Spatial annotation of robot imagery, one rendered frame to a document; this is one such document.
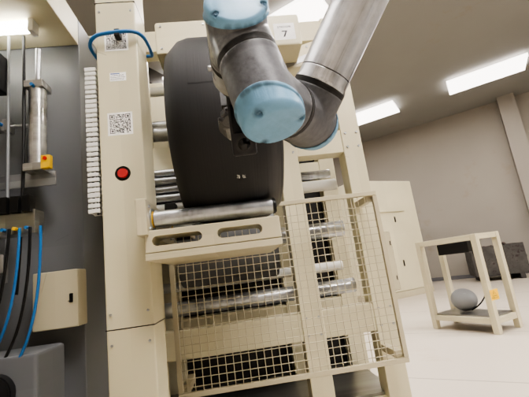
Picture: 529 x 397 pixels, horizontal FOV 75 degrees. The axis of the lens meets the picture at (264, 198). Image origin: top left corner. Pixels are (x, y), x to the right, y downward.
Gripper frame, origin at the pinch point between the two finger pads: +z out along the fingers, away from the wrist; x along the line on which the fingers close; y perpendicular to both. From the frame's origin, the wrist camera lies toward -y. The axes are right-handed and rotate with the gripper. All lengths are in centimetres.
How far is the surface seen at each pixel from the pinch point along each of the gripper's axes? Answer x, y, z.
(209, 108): 6.6, 12.3, 3.4
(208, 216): 10.4, -10.7, 19.9
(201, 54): 7.0, 28.8, 3.0
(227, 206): 4.8, -8.8, 19.5
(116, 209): 36.9, -3.3, 26.5
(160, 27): 25, 80, 42
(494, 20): -383, 299, 281
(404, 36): -261, 302, 300
